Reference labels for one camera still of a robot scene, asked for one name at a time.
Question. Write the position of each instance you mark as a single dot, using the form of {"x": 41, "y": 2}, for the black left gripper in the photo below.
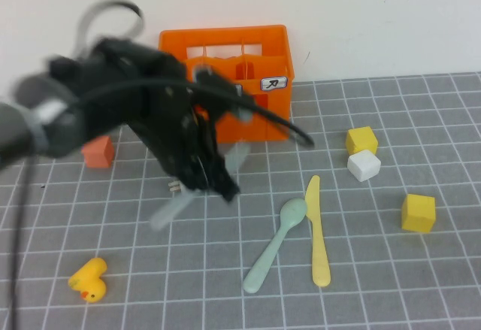
{"x": 176, "y": 134}

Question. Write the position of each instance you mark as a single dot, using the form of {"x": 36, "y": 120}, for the grey plastic fork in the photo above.
{"x": 169, "y": 213}

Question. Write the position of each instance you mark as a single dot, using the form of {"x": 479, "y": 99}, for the pale green plastic spoon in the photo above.
{"x": 294, "y": 211}

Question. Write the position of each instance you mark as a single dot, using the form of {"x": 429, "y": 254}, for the yellow plastic knife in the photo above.
{"x": 319, "y": 247}

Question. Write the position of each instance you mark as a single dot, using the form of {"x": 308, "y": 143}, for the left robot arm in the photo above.
{"x": 75, "y": 134}

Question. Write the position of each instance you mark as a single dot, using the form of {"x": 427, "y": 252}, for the orange plastic cutlery holder crate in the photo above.
{"x": 225, "y": 33}

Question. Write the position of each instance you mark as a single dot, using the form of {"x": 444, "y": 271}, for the white charger plug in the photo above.
{"x": 173, "y": 186}

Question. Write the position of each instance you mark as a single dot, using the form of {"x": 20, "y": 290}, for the salmon pink foam cube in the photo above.
{"x": 99, "y": 157}

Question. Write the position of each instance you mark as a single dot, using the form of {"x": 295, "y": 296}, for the white label knife character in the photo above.
{"x": 274, "y": 83}

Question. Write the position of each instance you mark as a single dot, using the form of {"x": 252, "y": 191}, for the yellow rubber duck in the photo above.
{"x": 91, "y": 281}

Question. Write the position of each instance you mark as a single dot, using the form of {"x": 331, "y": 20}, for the white foam cube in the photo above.
{"x": 363, "y": 166}

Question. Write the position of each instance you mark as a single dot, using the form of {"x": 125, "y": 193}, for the yellow foam cube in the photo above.
{"x": 418, "y": 213}
{"x": 361, "y": 140}

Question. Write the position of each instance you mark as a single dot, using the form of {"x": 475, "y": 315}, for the white zip tie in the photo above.
{"x": 39, "y": 136}

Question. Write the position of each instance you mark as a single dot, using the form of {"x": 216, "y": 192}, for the grey grid tablecloth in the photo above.
{"x": 338, "y": 307}

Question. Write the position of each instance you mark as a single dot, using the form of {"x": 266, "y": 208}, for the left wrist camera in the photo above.
{"x": 219, "y": 87}

